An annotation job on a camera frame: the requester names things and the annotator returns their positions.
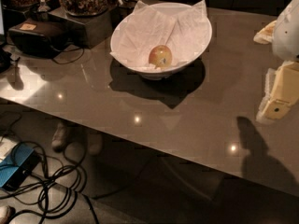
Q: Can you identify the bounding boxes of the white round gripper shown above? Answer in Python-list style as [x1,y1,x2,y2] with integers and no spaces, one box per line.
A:
[253,0,299,124]

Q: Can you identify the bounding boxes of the dark square jar stand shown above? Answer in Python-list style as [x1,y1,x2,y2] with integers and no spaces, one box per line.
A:
[49,7,113,49]

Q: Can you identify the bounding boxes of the black floor cables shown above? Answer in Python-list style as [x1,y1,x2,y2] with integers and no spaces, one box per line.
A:
[0,110,101,224]

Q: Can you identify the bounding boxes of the white paper napkin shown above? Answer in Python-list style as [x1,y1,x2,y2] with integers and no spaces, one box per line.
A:
[109,0,209,71]

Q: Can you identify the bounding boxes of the left white shoe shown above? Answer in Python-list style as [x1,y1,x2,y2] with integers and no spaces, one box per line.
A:
[51,121,70,152]

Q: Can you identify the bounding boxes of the black device with label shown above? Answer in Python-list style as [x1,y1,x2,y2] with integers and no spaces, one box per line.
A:
[8,19,68,58]

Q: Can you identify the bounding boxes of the white bowl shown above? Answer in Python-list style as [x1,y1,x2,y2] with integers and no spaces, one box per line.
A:
[109,2,213,81]

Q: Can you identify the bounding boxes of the metal scoop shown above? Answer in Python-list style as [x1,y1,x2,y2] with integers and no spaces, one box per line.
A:
[37,0,50,12]

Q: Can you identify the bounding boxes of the black cable on table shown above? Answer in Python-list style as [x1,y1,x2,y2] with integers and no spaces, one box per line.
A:
[50,45,86,65]

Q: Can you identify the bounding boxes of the yellow red apple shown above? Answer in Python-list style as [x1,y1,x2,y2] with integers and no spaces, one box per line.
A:
[149,45,172,68]

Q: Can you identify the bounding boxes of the blue box on floor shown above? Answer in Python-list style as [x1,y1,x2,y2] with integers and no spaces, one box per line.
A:
[0,144,40,191]

